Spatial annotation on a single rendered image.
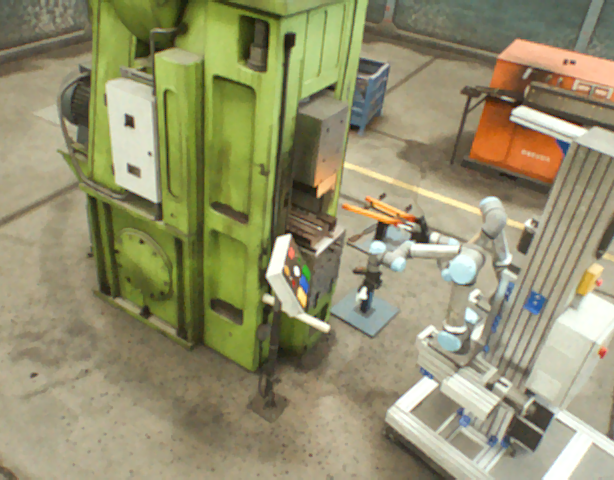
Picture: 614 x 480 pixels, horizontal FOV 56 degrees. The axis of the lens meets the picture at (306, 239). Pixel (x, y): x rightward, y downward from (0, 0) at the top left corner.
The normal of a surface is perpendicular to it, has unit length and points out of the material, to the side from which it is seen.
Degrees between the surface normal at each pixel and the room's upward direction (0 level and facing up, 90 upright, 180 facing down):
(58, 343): 0
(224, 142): 89
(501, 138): 92
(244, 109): 89
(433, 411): 0
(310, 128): 90
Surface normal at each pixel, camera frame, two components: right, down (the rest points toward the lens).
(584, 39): -0.49, 0.47
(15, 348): 0.10, -0.81
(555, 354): -0.70, 0.36
